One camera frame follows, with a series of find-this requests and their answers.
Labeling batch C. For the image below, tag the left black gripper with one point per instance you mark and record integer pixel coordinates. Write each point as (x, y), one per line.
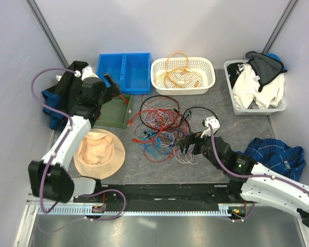
(113, 91)

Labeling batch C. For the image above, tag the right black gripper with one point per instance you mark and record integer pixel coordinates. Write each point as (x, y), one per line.
(192, 138)

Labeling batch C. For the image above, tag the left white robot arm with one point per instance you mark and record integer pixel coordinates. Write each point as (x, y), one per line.
(49, 177)

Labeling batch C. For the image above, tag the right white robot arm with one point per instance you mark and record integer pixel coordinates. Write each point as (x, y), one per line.
(250, 180)

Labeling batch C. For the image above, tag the blue divided plastic bin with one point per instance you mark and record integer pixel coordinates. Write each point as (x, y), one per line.
(131, 71)

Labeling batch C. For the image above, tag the green plastic tray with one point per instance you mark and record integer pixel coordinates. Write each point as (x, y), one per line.
(116, 113)

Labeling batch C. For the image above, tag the black and blue jacket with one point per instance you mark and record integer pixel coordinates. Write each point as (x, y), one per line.
(63, 97)

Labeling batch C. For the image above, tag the grey laundry bin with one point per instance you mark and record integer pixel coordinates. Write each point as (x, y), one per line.
(230, 68)

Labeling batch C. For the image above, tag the white perforated plastic basket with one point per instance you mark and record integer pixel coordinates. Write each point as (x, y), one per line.
(182, 76)

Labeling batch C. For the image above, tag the beige bucket hat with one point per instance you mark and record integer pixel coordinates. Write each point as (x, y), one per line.
(99, 155)

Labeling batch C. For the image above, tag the white cloth in bin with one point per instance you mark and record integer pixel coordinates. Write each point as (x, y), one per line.
(246, 89)

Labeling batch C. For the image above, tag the blue plaid shirt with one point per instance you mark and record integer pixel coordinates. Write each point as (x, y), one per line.
(278, 156)

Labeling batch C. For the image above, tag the dark grey cloth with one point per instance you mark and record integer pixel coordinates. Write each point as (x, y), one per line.
(265, 67)

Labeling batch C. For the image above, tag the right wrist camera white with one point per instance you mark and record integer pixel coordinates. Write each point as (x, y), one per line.
(211, 125)

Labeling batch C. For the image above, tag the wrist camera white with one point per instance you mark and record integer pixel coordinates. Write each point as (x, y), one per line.
(86, 72)
(211, 125)

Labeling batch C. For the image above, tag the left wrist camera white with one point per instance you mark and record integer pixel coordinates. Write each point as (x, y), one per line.
(86, 72)

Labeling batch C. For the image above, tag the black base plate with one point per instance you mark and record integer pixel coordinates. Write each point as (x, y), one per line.
(212, 193)

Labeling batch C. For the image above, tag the grey slotted cable duct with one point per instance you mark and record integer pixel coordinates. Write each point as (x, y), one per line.
(110, 210)

